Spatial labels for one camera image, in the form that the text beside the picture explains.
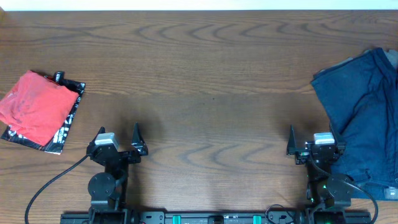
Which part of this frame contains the black white patterned folded garment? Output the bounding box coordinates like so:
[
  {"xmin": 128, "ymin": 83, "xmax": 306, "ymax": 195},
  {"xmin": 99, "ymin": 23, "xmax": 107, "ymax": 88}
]
[{"xmin": 1, "ymin": 71, "xmax": 86, "ymax": 155}]

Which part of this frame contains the pile of navy garments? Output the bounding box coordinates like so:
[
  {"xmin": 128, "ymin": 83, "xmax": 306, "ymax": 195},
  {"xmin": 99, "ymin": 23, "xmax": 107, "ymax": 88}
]
[{"xmin": 311, "ymin": 48, "xmax": 397, "ymax": 201}]

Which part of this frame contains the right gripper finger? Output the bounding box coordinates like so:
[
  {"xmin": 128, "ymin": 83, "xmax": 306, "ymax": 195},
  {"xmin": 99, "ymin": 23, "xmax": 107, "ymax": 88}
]
[
  {"xmin": 329, "ymin": 123, "xmax": 344, "ymax": 143},
  {"xmin": 286, "ymin": 125, "xmax": 297, "ymax": 155}
]

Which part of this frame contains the red folded t-shirt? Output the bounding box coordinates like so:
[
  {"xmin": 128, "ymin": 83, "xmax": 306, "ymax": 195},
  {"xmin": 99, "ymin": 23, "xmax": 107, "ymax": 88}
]
[{"xmin": 1, "ymin": 71, "xmax": 79, "ymax": 146}]

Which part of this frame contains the black mounting rail base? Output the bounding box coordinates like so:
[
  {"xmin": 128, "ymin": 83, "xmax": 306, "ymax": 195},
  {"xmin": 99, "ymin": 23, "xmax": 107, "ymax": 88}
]
[{"xmin": 60, "ymin": 209, "xmax": 372, "ymax": 224}]

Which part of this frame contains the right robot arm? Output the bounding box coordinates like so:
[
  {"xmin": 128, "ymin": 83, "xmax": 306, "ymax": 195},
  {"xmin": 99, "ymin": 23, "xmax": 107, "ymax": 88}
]
[{"xmin": 286, "ymin": 125, "xmax": 353, "ymax": 223}]

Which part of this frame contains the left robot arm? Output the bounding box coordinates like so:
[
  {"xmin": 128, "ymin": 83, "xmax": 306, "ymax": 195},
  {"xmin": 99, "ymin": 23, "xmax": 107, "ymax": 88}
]
[{"xmin": 86, "ymin": 123, "xmax": 148, "ymax": 224}]

